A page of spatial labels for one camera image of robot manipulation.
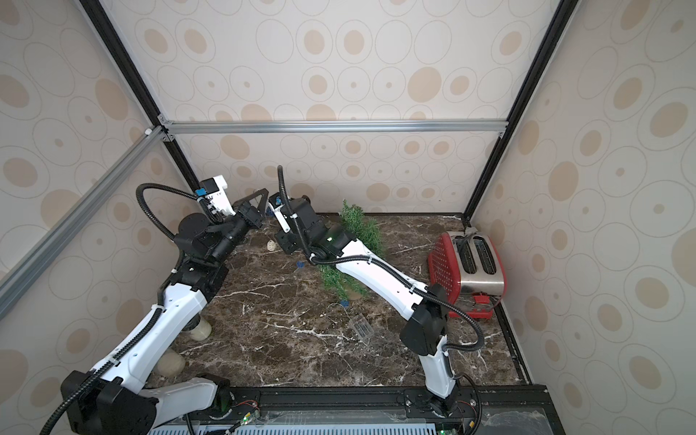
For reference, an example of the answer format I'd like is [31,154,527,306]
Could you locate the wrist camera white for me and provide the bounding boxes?
[195,175,236,222]
[268,193,291,234]

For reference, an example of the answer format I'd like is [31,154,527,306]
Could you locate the horizontal aluminium frame bar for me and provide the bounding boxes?
[164,119,508,134]

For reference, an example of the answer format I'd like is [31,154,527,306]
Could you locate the clear jar silver lid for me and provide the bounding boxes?
[154,348,186,378]

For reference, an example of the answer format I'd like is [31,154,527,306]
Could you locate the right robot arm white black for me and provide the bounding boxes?
[268,165,485,417]

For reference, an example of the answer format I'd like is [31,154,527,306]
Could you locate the red silver toaster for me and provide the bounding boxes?
[428,229,507,320]

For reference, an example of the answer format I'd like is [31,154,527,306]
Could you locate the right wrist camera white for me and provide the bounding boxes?
[268,193,291,234]

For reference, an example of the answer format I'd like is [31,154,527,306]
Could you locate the clear jar black lid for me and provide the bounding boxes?
[188,316,212,342]

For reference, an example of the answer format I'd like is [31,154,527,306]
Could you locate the left diagonal aluminium frame bar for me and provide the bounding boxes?
[1,126,164,317]

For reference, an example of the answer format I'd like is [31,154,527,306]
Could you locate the small green christmas tree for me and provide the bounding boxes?
[318,200,384,301]

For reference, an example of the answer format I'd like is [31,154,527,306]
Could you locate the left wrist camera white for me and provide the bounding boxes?
[195,175,236,222]

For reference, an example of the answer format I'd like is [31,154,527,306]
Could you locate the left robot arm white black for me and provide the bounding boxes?
[41,179,268,434]

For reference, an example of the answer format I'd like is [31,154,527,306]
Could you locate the clear plastic battery box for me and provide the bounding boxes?
[348,315,374,344]

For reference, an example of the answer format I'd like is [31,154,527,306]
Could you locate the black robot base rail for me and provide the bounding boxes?
[94,384,567,435]

